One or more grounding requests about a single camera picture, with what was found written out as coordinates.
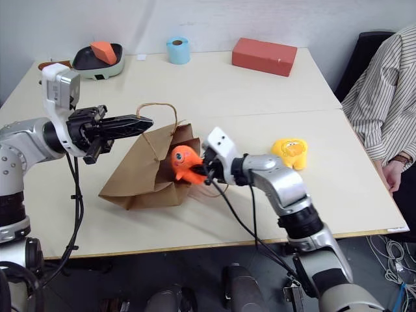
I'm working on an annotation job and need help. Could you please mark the red rectangular box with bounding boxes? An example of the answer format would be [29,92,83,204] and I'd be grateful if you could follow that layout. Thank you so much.
[231,37,298,78]

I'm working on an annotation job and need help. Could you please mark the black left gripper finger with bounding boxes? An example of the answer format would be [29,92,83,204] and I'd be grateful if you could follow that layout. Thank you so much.
[97,122,155,141]
[99,114,153,129]

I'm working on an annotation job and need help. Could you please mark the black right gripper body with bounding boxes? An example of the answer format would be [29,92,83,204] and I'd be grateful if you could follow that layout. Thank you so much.
[201,145,227,186]

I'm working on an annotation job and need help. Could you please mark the yellow plush toy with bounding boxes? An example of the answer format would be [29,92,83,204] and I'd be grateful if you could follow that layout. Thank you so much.
[270,138,309,172]

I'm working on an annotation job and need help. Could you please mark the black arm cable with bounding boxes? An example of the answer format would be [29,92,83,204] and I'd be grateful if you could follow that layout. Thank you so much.
[207,179,302,289]
[38,152,85,289]

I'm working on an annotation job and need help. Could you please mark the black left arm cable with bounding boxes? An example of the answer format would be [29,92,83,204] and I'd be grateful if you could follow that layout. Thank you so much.
[38,152,85,289]

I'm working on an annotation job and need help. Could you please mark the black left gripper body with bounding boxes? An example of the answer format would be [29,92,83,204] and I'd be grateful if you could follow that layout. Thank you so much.
[66,104,115,165]

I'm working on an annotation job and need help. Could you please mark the black chair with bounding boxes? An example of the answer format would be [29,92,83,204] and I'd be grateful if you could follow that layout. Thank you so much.
[333,31,397,102]

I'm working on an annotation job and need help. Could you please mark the orange wedge block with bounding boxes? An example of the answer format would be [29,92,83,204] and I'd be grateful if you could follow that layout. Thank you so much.
[90,40,119,65]

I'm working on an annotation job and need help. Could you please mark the blue floor cable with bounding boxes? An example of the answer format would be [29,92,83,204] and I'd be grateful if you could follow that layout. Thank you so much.
[396,281,410,312]

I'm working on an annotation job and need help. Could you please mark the dark rounded shape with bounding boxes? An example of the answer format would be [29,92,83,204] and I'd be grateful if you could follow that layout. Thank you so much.
[221,262,272,312]
[144,283,198,312]

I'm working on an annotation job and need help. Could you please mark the light blue paper roll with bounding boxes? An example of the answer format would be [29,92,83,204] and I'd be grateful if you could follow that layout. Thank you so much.
[166,36,192,66]

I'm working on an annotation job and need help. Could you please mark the brown wooden handle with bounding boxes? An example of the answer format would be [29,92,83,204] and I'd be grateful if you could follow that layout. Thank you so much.
[38,58,74,71]

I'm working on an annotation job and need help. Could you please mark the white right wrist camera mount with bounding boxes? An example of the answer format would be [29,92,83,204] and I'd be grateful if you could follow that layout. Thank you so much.
[202,127,244,187]

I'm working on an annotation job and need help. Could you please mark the person in striped shirt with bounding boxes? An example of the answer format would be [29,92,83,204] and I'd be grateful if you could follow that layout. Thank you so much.
[340,25,416,243]

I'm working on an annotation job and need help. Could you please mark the white floor cables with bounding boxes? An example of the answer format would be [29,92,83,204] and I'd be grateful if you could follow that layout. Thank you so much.
[365,233,416,295]

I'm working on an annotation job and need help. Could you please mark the orange octopus plush toy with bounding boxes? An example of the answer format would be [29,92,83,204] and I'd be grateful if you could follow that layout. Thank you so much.
[170,144,209,186]

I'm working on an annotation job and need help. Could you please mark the green and black bowl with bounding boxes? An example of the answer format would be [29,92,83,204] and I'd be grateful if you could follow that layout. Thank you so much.
[71,42,125,81]

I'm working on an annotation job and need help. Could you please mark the brown paper bag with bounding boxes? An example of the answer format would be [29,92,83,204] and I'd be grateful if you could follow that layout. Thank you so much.
[97,103,203,211]

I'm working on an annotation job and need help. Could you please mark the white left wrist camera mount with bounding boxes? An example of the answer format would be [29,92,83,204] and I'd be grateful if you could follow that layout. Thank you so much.
[40,63,82,157]

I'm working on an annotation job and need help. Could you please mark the person's bare hand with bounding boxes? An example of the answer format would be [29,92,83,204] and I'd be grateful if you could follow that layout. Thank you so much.
[382,159,406,193]

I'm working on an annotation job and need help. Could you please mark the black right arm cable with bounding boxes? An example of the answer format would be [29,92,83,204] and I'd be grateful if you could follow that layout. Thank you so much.
[207,179,302,289]

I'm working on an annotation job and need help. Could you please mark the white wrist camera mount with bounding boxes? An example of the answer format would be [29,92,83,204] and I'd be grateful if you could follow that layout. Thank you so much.
[202,127,244,187]
[40,63,82,157]

